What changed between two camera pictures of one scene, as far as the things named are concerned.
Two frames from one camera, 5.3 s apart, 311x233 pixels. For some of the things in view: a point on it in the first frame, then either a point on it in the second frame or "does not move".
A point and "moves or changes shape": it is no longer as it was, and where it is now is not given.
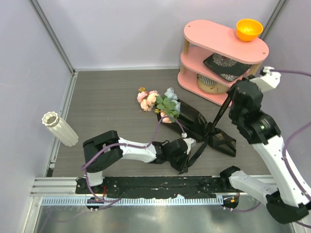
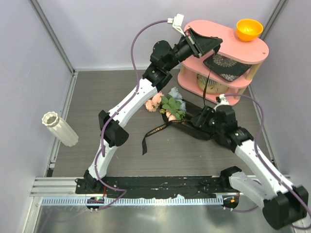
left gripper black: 182,167 to 199,45
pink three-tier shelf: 215,59 does not move
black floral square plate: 224,67 does not move
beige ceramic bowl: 210,86 does not move
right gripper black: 230,91 to 207,112
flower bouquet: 192,123 moves or changes shape
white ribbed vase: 60,127 does not move
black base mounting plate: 156,187 does not move
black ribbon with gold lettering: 216,137 to 148,134
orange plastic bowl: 248,30 does not move
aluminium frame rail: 52,185 does not move
